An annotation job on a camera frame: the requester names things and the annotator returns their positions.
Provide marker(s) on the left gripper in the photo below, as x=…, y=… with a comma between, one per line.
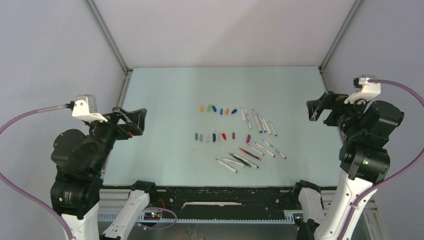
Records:
x=137, y=117

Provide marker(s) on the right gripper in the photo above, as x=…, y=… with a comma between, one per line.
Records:
x=328, y=99

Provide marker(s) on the orange cap marker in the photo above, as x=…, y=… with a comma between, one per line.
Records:
x=266, y=126

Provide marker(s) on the purple pen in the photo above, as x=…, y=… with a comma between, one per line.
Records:
x=275, y=149

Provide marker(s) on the large blue marker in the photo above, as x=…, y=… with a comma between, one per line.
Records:
x=259, y=125

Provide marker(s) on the maroon pen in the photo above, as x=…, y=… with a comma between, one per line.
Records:
x=265, y=149

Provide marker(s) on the light green pen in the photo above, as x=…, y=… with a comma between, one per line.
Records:
x=247, y=119

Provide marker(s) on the yellow pen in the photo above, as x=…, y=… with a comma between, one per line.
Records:
x=243, y=114

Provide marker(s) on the orange red gel pen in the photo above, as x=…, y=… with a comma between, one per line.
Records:
x=250, y=154

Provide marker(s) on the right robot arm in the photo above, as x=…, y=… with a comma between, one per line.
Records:
x=364, y=163

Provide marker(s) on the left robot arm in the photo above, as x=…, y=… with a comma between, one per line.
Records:
x=79, y=160

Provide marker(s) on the left controller board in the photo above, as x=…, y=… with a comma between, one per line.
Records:
x=152, y=216

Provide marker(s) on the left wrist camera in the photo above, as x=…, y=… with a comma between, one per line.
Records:
x=84, y=108

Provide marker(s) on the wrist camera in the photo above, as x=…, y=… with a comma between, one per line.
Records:
x=367, y=89
x=84, y=108

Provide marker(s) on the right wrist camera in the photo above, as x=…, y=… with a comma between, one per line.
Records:
x=367, y=89

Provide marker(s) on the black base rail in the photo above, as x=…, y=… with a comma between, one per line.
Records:
x=227, y=203

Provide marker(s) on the white cable duct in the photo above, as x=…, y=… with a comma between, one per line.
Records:
x=110, y=216

